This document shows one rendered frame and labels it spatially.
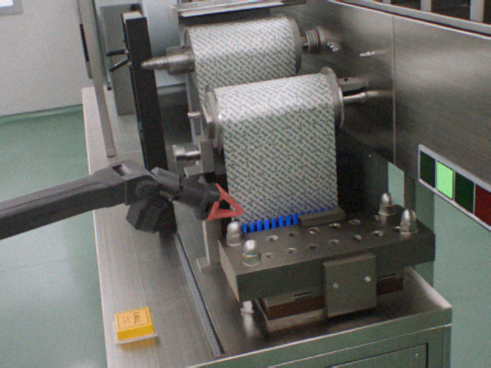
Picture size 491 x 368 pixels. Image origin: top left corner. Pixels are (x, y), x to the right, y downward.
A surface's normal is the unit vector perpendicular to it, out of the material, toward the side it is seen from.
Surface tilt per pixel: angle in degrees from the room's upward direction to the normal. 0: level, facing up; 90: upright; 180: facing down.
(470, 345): 0
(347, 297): 90
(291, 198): 90
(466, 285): 0
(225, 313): 0
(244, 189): 90
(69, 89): 90
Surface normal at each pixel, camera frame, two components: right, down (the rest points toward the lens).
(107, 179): 0.08, -0.84
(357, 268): 0.25, 0.33
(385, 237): -0.09, -0.93
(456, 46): -0.97, 0.18
